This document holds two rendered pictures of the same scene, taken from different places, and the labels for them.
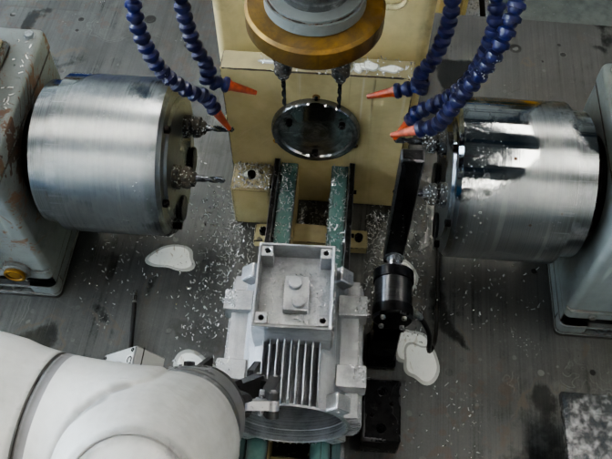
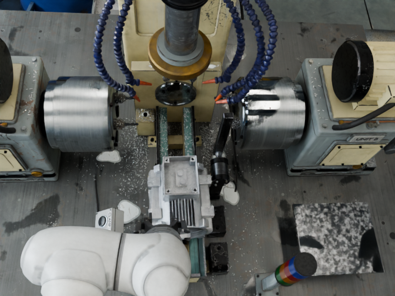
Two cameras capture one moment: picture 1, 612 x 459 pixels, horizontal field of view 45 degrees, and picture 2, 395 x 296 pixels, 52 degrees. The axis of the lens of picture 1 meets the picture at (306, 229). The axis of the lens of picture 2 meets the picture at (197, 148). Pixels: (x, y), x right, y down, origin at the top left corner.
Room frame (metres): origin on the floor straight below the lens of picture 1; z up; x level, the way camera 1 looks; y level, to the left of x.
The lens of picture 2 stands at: (0.01, 0.11, 2.24)
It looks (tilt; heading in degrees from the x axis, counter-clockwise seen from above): 64 degrees down; 343
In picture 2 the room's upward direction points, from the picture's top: 11 degrees clockwise
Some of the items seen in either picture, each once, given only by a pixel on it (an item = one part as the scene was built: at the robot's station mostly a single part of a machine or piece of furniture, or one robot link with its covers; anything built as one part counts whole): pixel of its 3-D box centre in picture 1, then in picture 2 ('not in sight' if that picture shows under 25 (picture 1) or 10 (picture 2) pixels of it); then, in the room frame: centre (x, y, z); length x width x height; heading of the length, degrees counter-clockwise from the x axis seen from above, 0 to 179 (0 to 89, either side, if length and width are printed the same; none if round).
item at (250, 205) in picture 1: (253, 192); (146, 121); (0.78, 0.10, 0.86); 0.07 x 0.06 x 0.12; 85
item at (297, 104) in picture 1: (315, 132); (176, 94); (0.79, -0.02, 1.02); 0.15 x 0.02 x 0.15; 85
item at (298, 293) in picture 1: (294, 297); (180, 179); (0.44, 0.01, 1.11); 0.12 x 0.11 x 0.07; 177
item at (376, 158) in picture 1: (318, 119); (174, 86); (0.86, -0.02, 0.97); 0.30 x 0.11 x 0.34; 85
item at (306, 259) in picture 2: not in sight; (283, 276); (0.14, -0.26, 1.01); 0.08 x 0.08 x 0.42; 85
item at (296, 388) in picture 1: (293, 353); (179, 202); (0.40, 0.02, 1.02); 0.20 x 0.19 x 0.19; 177
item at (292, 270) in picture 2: not in sight; (302, 265); (0.14, -0.26, 1.19); 0.06 x 0.06 x 0.04
